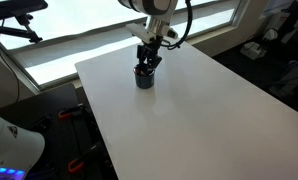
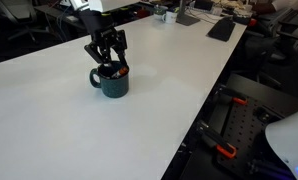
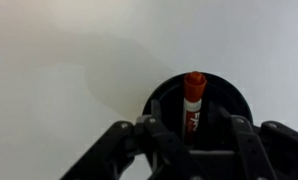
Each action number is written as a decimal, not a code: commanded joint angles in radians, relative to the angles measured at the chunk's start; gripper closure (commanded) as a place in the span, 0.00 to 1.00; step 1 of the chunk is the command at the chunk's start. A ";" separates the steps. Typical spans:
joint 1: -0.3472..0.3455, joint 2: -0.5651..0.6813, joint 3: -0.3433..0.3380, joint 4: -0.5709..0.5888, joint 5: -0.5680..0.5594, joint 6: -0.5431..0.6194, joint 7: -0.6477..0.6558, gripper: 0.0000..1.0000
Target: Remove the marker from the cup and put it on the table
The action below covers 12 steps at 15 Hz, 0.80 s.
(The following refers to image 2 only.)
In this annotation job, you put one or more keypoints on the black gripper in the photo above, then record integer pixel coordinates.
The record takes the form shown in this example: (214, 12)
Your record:
(97, 25)

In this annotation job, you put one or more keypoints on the orange capped marker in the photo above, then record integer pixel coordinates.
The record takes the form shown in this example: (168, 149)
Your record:
(123, 70)

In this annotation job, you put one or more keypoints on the dark teal enamel mug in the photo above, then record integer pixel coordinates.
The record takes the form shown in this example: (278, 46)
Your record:
(114, 88)

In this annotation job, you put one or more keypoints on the white robot base blue lights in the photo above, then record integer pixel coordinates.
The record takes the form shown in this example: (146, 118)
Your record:
(289, 143)

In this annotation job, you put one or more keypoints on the white ceramic mug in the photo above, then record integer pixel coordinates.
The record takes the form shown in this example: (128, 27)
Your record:
(170, 17)

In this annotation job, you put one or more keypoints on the grey monitor stand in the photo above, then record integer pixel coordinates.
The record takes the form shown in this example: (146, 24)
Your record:
(185, 18)

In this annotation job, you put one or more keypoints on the dark office chair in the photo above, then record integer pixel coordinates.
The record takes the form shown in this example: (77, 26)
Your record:
(15, 13)

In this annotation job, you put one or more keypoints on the black keyboard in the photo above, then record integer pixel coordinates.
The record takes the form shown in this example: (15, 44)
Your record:
(222, 30)

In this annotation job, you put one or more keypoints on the small red object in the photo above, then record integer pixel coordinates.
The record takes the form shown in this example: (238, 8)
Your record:
(252, 22)

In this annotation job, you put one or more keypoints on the black perforated mounting board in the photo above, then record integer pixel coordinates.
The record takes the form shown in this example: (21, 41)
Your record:
(249, 130)

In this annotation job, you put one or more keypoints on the black office chair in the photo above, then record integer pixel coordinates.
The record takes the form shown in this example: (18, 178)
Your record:
(282, 50)

